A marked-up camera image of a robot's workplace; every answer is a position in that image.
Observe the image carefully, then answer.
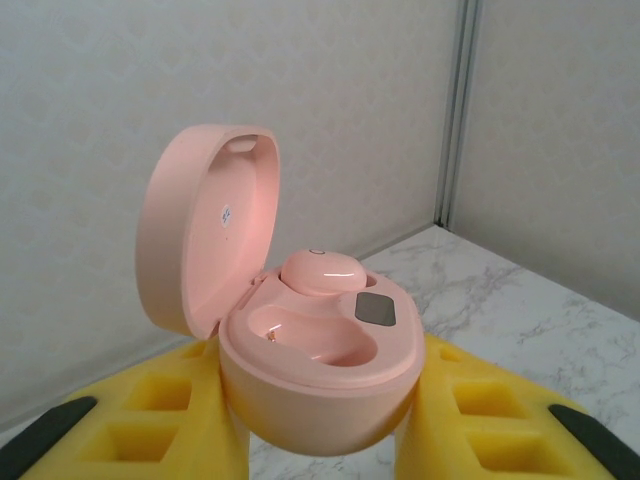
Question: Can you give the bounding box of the aluminium corner post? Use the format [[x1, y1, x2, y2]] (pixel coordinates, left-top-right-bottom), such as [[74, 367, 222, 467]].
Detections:
[[435, 0, 484, 231]]

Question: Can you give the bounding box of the pink earbud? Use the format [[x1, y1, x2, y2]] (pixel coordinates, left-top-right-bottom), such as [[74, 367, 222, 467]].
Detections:
[[278, 247, 370, 305]]

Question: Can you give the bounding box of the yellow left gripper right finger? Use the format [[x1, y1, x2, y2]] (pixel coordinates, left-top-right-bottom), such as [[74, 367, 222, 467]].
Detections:
[[394, 332, 640, 480]]

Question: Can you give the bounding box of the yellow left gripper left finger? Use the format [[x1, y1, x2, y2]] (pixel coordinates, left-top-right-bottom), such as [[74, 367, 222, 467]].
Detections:
[[0, 338, 254, 480]]

